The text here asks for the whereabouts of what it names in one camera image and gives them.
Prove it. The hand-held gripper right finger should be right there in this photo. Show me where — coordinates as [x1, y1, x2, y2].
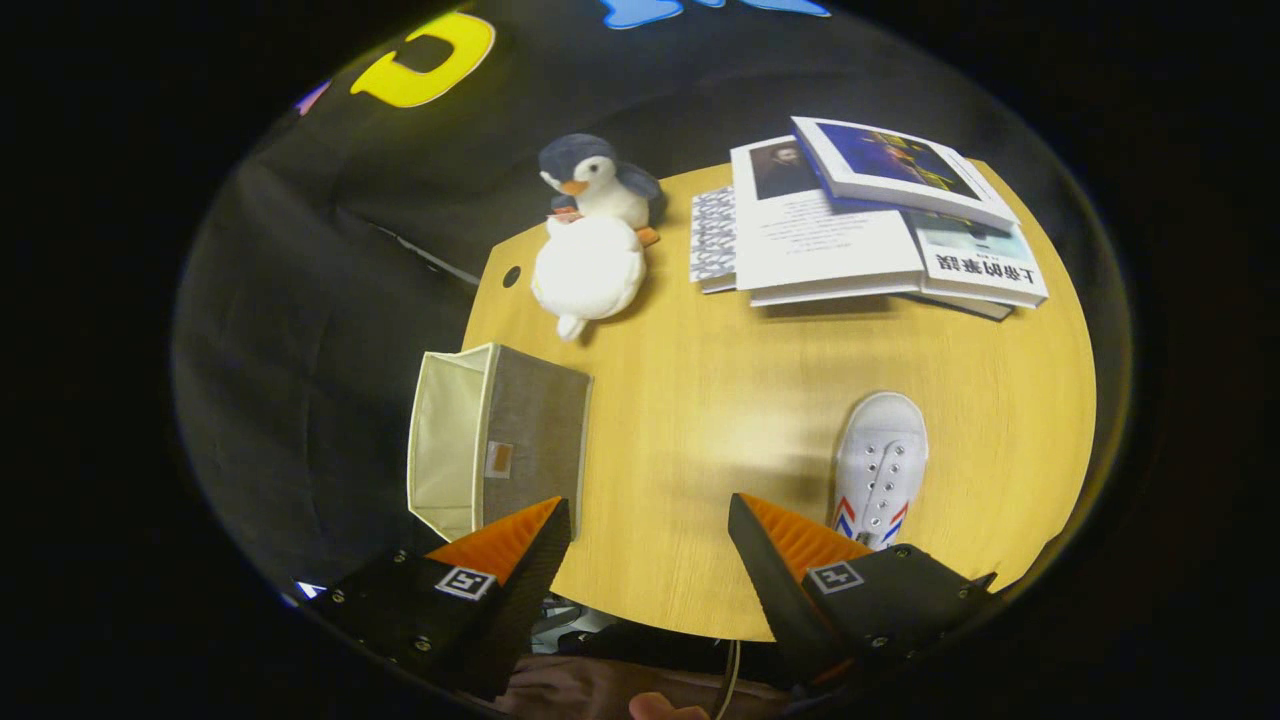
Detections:
[727, 492, 1001, 691]

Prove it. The large white book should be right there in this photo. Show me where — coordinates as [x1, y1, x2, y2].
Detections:
[730, 135, 926, 307]

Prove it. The white book with black print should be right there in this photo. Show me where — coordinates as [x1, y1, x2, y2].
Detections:
[905, 210, 1051, 309]

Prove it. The navy white penguin plush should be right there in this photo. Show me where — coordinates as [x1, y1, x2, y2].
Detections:
[538, 133, 669, 248]

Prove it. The white duck plush toy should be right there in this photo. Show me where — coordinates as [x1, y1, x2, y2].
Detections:
[530, 213, 648, 343]

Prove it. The white canvas shoe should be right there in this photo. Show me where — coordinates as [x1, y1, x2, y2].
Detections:
[832, 391, 930, 553]

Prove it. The grey fabric storage box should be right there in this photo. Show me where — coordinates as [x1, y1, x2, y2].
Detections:
[406, 343, 593, 543]

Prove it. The grey patterned book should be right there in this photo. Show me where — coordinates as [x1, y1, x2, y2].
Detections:
[688, 186, 741, 295]

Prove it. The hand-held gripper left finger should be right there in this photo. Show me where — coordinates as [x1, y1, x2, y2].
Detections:
[300, 496, 573, 701]

